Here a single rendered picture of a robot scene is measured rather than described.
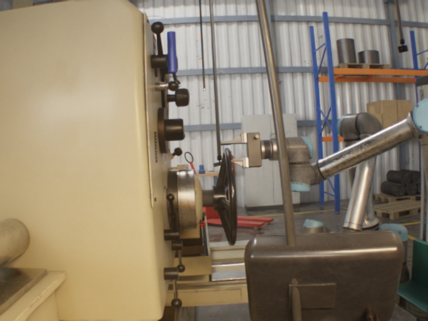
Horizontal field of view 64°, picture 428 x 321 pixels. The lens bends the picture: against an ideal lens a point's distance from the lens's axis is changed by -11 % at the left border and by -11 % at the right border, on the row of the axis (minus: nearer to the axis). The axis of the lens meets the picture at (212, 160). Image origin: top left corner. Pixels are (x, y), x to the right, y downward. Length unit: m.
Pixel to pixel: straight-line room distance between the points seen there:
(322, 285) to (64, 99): 0.74
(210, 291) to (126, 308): 1.19
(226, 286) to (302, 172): 0.94
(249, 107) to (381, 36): 4.06
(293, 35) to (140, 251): 8.81
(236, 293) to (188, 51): 7.50
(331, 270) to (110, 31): 0.75
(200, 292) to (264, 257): 1.40
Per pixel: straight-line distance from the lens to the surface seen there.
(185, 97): 1.36
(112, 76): 0.94
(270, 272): 0.80
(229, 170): 1.30
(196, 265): 1.93
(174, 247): 1.44
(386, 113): 8.60
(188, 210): 1.35
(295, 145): 1.48
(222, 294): 2.17
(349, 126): 1.89
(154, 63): 1.05
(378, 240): 0.81
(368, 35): 10.23
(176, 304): 1.16
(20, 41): 1.06
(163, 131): 1.13
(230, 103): 8.89
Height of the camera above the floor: 1.50
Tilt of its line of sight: 2 degrees down
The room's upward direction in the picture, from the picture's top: 3 degrees counter-clockwise
